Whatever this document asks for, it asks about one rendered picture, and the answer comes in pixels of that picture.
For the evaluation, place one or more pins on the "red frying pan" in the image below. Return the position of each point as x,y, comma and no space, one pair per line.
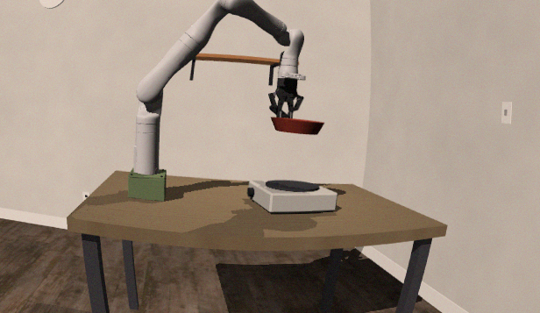
282,124

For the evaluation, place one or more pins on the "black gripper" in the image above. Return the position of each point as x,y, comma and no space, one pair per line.
286,92

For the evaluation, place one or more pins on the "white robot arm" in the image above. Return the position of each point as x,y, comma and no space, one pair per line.
185,49

